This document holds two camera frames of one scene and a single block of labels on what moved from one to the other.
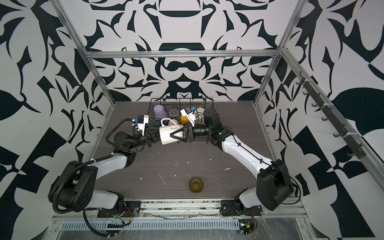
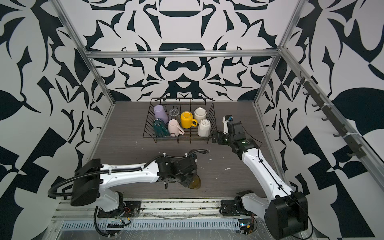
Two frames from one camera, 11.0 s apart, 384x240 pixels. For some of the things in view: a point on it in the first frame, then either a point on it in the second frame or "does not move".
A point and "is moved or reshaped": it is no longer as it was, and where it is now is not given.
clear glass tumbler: x=173 y=113 does not move
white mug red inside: x=199 y=115 does not move
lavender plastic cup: x=159 y=112 does not move
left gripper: x=150 y=136 → x=186 y=183
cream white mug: x=168 y=126 is moved or reshaped
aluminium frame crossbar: x=181 y=54 does not move
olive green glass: x=196 y=185 is moved or reshaped
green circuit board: x=246 y=226 does not move
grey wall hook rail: x=355 y=147 does not move
